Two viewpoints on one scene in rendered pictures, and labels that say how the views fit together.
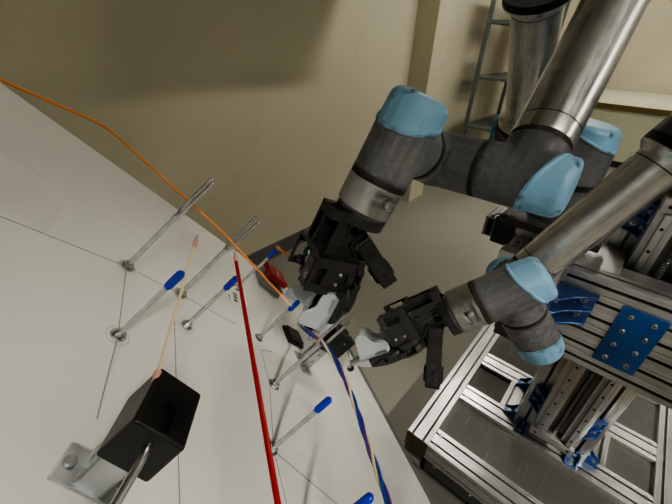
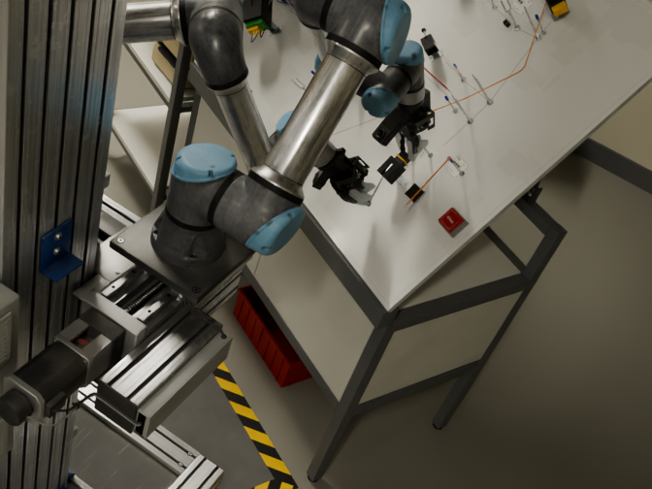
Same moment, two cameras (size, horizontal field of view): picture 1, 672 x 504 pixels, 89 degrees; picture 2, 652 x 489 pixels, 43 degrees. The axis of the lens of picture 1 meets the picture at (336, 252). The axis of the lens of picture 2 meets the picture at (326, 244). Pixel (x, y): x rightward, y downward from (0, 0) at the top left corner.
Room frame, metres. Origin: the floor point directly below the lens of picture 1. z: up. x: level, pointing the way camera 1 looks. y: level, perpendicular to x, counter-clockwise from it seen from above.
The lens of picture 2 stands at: (2.06, -0.82, 2.33)
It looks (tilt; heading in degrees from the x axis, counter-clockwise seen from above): 40 degrees down; 157
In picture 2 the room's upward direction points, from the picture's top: 21 degrees clockwise
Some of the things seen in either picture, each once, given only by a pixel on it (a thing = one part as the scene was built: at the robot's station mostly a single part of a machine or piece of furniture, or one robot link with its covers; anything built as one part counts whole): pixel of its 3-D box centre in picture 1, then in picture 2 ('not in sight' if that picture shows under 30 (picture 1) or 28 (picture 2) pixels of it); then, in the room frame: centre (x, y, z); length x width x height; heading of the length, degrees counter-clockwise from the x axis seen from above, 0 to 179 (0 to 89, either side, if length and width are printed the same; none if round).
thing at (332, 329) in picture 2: not in sight; (310, 293); (0.40, -0.09, 0.60); 0.55 x 0.03 x 0.39; 22
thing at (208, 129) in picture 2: not in sight; (230, 179); (-0.11, -0.29, 0.60); 0.55 x 0.02 x 0.39; 22
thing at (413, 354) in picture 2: not in sight; (342, 217); (0.03, 0.09, 0.60); 1.17 x 0.58 x 0.40; 22
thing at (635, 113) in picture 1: (609, 123); not in sight; (6.23, -4.60, 0.43); 2.38 x 1.83 x 0.85; 140
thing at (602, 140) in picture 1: (581, 149); (204, 181); (0.82, -0.57, 1.33); 0.13 x 0.12 x 0.14; 50
